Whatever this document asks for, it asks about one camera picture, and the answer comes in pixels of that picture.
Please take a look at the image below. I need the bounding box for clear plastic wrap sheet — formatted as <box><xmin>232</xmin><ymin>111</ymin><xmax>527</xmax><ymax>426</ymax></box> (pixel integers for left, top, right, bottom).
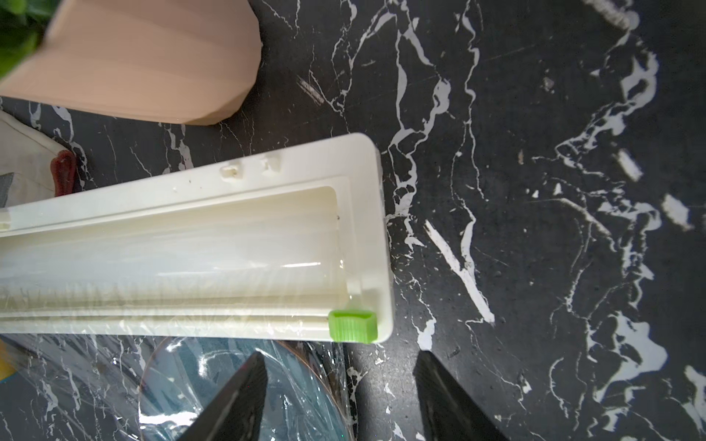
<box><xmin>0</xmin><ymin>308</ymin><xmax>365</xmax><ymax>441</ymax></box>

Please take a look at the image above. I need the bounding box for cream plastic wrap dispenser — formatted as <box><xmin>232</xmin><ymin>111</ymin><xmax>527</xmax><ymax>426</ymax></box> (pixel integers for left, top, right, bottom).
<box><xmin>1</xmin><ymin>133</ymin><xmax>395</xmax><ymax>343</ymax></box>

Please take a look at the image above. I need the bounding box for green dispenser slider cutter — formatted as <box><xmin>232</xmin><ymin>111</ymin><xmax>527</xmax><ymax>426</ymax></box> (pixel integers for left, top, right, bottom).
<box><xmin>327</xmin><ymin>310</ymin><xmax>379</xmax><ymax>344</ymax></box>

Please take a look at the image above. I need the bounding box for beige work glove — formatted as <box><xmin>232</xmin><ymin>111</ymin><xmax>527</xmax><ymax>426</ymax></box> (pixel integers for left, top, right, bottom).
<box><xmin>1</xmin><ymin>112</ymin><xmax>77</xmax><ymax>208</ymax></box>

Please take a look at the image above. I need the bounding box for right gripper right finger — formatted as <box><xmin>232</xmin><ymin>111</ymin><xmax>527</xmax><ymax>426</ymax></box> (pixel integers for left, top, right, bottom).
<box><xmin>413</xmin><ymin>350</ymin><xmax>507</xmax><ymax>441</ymax></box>

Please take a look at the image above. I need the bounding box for blue-grey ceramic plate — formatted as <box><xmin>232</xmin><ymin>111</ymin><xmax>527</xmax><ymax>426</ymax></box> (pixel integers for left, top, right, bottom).
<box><xmin>138</xmin><ymin>337</ymin><xmax>355</xmax><ymax>440</ymax></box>

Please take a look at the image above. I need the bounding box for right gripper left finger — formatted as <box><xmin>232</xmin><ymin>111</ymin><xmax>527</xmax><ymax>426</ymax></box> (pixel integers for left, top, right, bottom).
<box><xmin>178</xmin><ymin>351</ymin><xmax>268</xmax><ymax>441</ymax></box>

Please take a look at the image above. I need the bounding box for pink pot with succulent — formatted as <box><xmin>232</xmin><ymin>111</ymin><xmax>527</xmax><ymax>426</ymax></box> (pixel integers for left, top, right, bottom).
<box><xmin>1</xmin><ymin>1</ymin><xmax>262</xmax><ymax>126</ymax></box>

